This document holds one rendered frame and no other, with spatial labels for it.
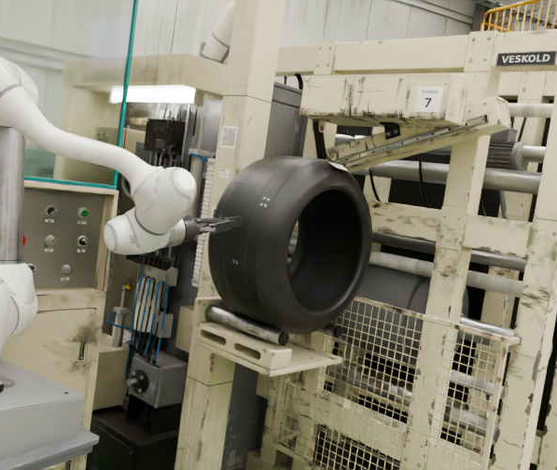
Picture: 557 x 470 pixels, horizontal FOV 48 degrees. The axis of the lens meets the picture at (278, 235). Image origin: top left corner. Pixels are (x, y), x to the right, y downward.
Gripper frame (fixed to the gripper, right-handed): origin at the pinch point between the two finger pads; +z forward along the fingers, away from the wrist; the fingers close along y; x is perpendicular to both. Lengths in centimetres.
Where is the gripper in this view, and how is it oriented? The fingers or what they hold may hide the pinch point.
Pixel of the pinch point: (232, 222)
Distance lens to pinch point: 183.1
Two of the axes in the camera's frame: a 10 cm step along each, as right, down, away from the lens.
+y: -7.3, -1.6, 6.7
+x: -0.4, 9.8, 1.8
